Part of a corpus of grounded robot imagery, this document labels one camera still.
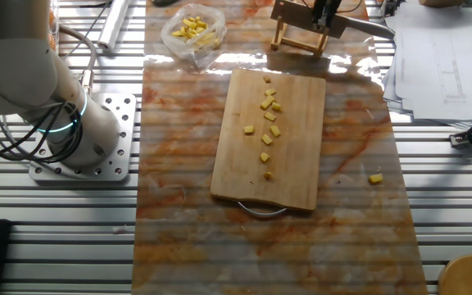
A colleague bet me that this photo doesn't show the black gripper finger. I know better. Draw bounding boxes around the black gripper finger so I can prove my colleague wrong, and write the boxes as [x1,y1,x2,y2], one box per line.
[311,0,328,29]
[325,0,343,26]

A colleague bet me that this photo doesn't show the steel cleaver knife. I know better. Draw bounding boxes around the steel cleaver knife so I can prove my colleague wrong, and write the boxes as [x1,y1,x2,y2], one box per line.
[270,0,396,41]

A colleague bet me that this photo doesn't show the wooden knife rack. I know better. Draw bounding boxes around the wooden knife rack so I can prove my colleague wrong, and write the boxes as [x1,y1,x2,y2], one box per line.
[270,16,330,58]

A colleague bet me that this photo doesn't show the brown wooden object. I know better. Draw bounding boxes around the brown wooden object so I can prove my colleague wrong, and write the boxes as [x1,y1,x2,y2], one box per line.
[419,0,466,8]

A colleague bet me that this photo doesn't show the clear bag of potato sticks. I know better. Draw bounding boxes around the clear bag of potato sticks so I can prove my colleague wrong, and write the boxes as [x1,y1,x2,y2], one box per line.
[161,2,228,74]

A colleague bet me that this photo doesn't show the stack of white papers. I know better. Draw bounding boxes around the stack of white papers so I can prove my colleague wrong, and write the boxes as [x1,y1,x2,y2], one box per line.
[382,0,472,125]

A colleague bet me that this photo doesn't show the wooden cutting board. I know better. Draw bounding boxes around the wooden cutting board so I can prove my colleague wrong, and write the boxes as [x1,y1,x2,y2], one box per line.
[210,67,327,219]

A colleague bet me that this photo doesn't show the white plastic wrap roll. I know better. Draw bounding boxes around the white plastic wrap roll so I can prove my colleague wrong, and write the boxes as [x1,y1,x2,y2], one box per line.
[96,0,133,52]

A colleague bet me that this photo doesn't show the orange marble pattern mat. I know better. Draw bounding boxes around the orange marble pattern mat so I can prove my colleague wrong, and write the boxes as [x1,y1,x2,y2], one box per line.
[131,0,429,295]

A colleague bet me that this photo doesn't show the clear plastic fruit container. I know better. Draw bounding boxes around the clear plastic fruit container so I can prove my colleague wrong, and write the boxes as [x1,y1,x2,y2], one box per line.
[47,0,61,52]

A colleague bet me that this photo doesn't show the wooden mug tree stand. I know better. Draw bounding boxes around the wooden mug tree stand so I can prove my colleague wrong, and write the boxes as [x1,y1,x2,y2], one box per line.
[438,254,472,295]

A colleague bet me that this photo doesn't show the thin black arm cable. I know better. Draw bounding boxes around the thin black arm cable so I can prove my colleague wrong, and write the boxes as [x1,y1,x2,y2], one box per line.
[336,0,364,14]

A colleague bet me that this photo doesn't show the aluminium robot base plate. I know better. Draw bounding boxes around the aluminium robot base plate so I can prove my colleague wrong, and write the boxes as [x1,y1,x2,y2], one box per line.
[28,92,138,184]

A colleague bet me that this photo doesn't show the grey robot power cable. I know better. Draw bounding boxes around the grey robot power cable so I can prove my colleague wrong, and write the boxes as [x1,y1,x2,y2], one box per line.
[57,24,98,96]

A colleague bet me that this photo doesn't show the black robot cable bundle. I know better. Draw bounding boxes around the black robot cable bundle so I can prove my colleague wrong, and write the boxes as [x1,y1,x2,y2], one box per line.
[0,101,84,165]

